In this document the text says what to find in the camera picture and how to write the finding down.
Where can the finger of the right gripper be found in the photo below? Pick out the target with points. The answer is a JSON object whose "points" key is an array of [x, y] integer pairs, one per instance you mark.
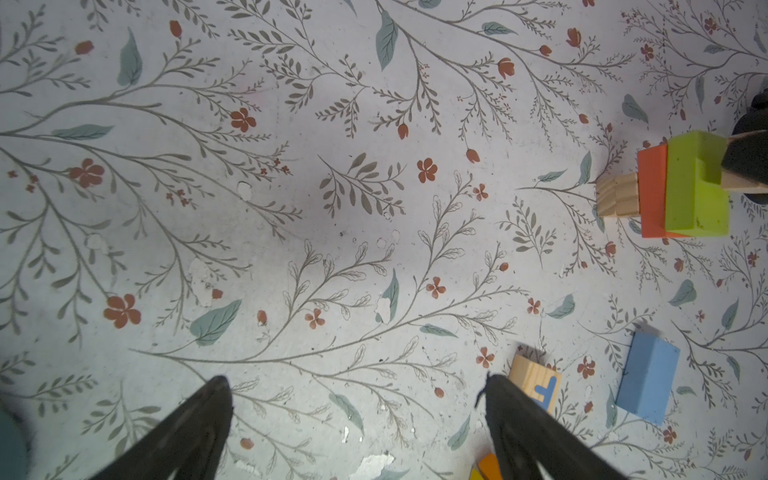
{"points": [[744, 166]]}

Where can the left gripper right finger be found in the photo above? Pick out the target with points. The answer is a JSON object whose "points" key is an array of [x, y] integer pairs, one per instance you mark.
{"points": [[529, 443]]}

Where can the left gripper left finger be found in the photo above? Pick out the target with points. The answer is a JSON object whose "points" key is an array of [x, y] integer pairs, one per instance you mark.
{"points": [[188, 444]]}

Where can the green wood block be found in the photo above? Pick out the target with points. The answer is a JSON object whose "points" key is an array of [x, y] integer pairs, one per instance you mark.
{"points": [[695, 203]]}

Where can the small natural wood cube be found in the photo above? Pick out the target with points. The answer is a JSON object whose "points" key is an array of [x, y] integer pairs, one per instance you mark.
{"points": [[540, 383]]}

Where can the red-orange wood block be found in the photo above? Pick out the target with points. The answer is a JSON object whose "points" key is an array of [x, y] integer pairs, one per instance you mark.
{"points": [[652, 175]]}

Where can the natural wood arch block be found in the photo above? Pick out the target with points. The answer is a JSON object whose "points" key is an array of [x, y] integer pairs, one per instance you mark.
{"points": [[618, 196]]}

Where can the blue wood block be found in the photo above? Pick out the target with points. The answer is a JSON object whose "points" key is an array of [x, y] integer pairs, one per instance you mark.
{"points": [[648, 377]]}

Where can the yellow orange triangle block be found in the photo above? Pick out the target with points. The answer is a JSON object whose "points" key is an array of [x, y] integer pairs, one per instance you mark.
{"points": [[486, 468]]}

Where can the teal ceramic cup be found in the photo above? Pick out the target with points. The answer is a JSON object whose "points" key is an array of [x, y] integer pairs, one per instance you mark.
{"points": [[13, 451]]}

